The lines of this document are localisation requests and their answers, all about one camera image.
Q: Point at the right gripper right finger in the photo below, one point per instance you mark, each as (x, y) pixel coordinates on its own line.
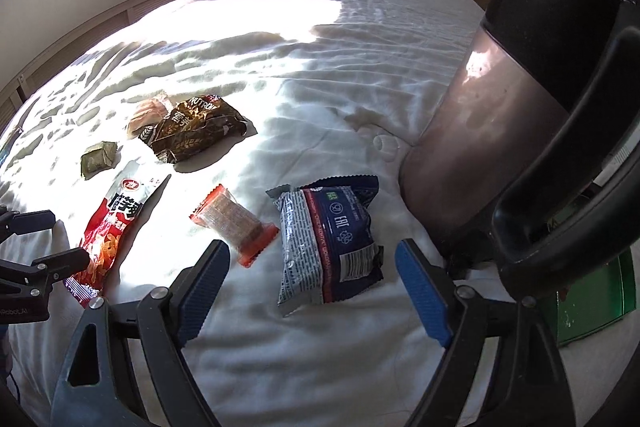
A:
(431, 292)

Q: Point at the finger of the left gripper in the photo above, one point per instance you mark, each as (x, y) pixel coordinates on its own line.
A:
(57, 267)
(13, 222)

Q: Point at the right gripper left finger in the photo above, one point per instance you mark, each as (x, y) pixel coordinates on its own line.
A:
(196, 289)

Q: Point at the black smartphone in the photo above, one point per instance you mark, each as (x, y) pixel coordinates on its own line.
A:
(7, 146)

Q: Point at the orange clear wafer packet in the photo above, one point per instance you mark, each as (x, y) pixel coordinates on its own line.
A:
(236, 225)

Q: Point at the red spicy strips packet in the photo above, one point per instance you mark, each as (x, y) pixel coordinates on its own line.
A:
(118, 211)

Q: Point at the blue white snack pack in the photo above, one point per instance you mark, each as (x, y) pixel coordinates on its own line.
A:
(328, 250)

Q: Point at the small green wrapped snack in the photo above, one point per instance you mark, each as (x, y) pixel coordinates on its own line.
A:
(101, 156)

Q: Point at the dark brown snack bag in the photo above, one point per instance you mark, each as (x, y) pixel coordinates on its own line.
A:
(192, 126)

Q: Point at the green tray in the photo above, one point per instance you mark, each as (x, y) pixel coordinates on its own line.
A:
(593, 303)

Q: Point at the pale pink wrapped snack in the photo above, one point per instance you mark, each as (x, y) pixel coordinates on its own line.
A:
(150, 111)

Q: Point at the white bed duvet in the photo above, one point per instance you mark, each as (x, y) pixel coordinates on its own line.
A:
(328, 88)

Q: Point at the radiator cover panel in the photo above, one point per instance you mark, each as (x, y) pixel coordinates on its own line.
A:
(68, 48)

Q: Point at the brown black tall bin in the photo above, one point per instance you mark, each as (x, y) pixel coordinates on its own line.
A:
(542, 95)

